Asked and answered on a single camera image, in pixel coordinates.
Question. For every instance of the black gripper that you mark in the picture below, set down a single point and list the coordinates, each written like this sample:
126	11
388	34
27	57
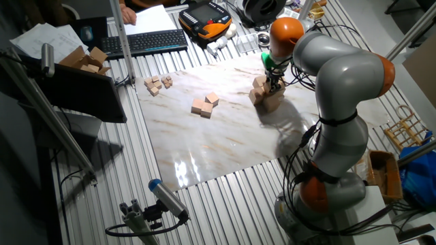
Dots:
273	73

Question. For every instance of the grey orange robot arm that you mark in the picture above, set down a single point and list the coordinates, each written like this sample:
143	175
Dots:
344	78

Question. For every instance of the person right hand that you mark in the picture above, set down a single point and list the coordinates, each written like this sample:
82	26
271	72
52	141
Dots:
128	15

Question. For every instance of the clear plastic box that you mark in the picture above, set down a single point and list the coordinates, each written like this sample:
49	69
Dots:
247	43

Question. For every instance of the white egg-shaped object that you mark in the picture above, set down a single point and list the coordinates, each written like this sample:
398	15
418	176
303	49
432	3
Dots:
231	30

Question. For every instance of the white control box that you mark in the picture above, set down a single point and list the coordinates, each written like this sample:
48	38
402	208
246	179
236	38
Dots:
287	13

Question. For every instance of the black filament spool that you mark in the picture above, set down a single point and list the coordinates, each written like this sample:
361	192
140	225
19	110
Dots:
264	8

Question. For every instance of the marble pattern table sheet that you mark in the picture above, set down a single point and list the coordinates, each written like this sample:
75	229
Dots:
221	146

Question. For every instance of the yellow foil bag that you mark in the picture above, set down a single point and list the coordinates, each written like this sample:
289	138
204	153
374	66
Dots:
316	12

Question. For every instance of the orange black teach pendant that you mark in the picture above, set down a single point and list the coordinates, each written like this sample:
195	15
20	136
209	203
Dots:
204	17

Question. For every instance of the medium wooden cube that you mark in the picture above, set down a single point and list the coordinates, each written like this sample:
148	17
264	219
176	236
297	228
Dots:
158	84
151	86
154	91
155	79
148	81

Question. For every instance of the blank white paper pad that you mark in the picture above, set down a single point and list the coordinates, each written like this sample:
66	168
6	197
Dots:
153	20

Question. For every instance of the black computer keyboard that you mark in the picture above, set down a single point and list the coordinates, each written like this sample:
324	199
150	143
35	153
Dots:
143	42

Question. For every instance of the wooden rack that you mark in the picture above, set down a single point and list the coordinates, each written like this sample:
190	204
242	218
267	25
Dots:
402	126

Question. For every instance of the brown cardboard sheet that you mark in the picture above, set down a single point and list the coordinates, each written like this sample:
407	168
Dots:
424	68

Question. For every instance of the brown cardboard box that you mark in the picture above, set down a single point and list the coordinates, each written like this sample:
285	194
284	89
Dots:
395	177

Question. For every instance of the blue bag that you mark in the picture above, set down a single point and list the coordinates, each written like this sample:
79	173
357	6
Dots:
420	180

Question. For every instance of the black mouse pad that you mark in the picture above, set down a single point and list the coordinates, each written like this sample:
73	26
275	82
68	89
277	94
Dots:
100	30

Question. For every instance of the black monitor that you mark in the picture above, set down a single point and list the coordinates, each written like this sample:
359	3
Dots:
85	95

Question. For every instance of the black computer mouse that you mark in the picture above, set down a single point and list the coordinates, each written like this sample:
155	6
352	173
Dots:
86	33

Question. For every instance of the short aluminium profile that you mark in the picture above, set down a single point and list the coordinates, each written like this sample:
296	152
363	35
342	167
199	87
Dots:
136	223

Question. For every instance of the open cardboard box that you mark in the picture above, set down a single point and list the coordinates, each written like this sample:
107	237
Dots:
76	58

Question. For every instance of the long aluminium beam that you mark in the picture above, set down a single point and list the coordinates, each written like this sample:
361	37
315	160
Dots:
68	144

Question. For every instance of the printed white paper sheets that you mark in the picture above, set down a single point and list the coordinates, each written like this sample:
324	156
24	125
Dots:
44	39

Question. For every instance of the green printed camera mount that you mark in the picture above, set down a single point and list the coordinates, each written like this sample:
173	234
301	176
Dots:
267	61

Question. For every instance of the aluminium frame post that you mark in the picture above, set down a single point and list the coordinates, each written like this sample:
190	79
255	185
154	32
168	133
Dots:
412	32

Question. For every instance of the silver camera blue cap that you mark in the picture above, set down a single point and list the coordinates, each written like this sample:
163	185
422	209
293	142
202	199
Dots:
168	199

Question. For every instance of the thin aluminium post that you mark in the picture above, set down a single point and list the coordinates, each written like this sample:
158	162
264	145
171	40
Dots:
123	44

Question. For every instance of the white pedestal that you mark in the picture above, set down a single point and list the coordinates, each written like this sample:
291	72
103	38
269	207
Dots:
374	221

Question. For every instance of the black camera clamp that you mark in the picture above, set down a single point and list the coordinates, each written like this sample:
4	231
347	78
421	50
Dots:
153	214

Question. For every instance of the silver depth camera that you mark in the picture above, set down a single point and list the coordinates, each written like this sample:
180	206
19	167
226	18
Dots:
47	59

